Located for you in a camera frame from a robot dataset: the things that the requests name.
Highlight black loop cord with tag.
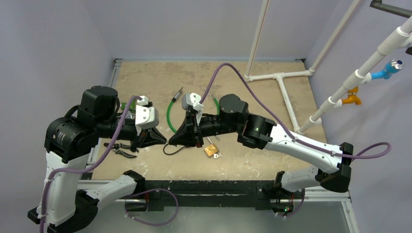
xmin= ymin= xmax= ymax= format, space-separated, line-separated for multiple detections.
xmin=163 ymin=143 xmax=188 ymax=156

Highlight brass padlock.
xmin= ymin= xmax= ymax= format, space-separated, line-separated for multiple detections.
xmin=204 ymin=137 xmax=219 ymax=157

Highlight green cable lock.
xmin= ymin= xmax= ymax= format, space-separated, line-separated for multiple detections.
xmin=166 ymin=87 xmax=222 ymax=134

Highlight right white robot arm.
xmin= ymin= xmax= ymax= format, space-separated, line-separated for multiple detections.
xmin=169 ymin=94 xmax=353 ymax=198

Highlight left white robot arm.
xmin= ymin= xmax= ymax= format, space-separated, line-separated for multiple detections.
xmin=28 ymin=86 xmax=167 ymax=233

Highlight orange tap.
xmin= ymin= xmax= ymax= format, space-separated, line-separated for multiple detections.
xmin=342 ymin=86 xmax=362 ymax=105

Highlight blue tap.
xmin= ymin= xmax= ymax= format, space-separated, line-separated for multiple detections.
xmin=371 ymin=59 xmax=404 ymax=80

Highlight black handled pliers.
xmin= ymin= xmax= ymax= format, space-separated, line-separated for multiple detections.
xmin=111 ymin=143 xmax=137 ymax=159

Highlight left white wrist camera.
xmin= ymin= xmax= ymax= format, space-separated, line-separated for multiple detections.
xmin=135 ymin=96 xmax=159 ymax=133

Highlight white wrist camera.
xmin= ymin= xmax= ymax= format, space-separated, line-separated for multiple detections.
xmin=135 ymin=96 xmax=159 ymax=133
xmin=181 ymin=93 xmax=204 ymax=125

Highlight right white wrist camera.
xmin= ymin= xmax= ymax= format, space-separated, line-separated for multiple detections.
xmin=181 ymin=93 xmax=204 ymax=125

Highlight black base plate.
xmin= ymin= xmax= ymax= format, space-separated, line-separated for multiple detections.
xmin=128 ymin=180 xmax=305 ymax=212

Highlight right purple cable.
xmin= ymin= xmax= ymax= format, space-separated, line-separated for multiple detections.
xmin=199 ymin=63 xmax=393 ymax=160

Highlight white pvc pipe frame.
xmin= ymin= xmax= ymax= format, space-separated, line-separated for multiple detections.
xmin=244 ymin=0 xmax=412 ymax=134

